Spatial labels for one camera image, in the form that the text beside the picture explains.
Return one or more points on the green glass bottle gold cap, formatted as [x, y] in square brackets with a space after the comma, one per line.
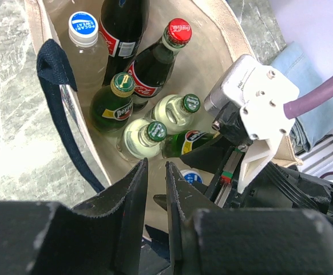
[184, 142]

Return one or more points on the clear plastic bottle blue cap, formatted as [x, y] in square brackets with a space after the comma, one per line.
[88, 53]
[191, 176]

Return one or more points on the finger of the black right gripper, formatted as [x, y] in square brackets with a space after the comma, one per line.
[159, 202]

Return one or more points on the beige canvas tote bag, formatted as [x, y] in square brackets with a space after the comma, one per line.
[218, 40]

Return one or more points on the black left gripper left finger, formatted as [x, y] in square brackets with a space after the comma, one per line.
[101, 235]

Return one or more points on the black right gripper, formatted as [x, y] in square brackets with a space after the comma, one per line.
[275, 186]

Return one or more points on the large cola bottle red cap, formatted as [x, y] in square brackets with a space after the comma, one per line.
[122, 25]

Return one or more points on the green glass bottle labelled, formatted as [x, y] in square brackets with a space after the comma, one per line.
[112, 105]

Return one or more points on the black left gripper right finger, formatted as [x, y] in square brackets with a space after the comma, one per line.
[205, 239]

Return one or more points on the clear glass bottle green cap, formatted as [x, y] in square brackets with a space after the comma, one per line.
[142, 138]
[176, 112]

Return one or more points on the small cola bottle red cap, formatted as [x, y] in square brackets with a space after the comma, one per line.
[152, 68]

